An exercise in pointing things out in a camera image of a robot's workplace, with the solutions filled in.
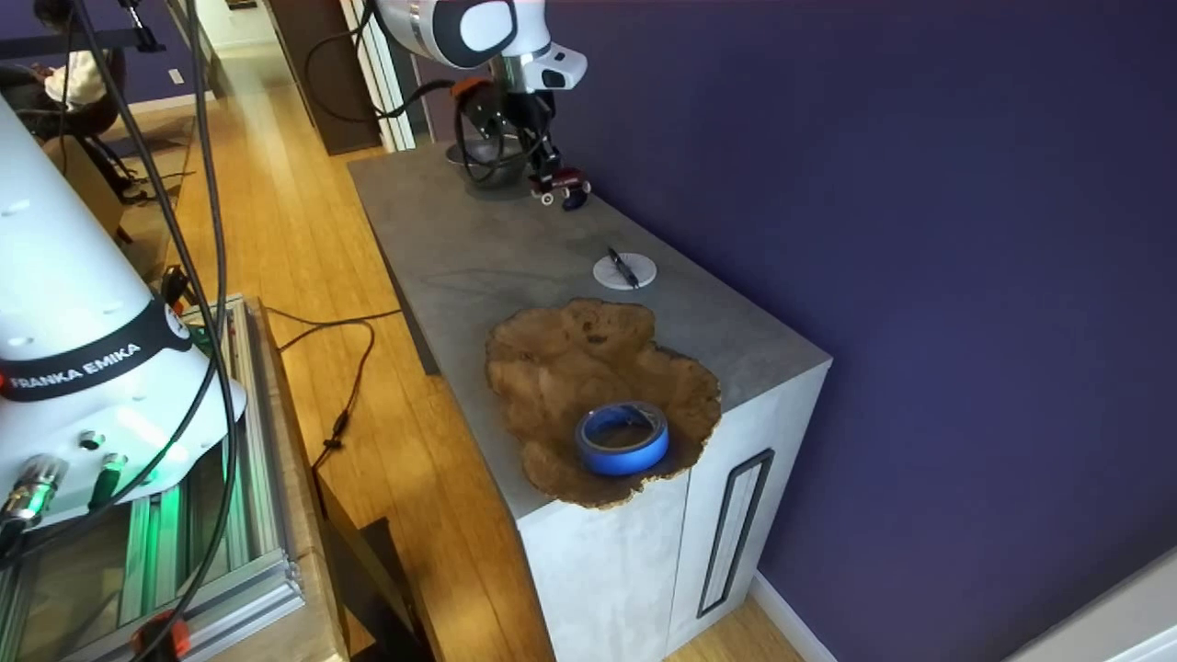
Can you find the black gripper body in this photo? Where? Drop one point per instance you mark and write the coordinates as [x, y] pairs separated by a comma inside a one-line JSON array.
[[523, 110]]

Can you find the brown wooden board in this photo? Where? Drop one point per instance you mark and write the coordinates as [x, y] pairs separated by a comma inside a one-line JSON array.
[[574, 370]]

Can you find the aluminium robot stand frame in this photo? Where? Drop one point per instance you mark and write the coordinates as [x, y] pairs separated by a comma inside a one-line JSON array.
[[235, 537]]

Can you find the black office chair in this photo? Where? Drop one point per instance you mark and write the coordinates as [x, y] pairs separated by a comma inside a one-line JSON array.
[[76, 93]]

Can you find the grey concrete-look cabinet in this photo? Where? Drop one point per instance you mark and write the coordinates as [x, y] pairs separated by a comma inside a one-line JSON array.
[[638, 553]]

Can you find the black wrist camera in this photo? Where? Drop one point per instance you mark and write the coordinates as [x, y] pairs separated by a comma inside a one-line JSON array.
[[479, 119]]

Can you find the black marker pen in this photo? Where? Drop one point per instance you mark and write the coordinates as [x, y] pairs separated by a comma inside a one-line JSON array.
[[623, 265]]

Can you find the white round disc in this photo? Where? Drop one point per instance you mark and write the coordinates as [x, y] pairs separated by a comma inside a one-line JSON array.
[[623, 270]]

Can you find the blue tape roll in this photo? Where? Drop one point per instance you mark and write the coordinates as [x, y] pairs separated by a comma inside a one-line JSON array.
[[623, 438]]

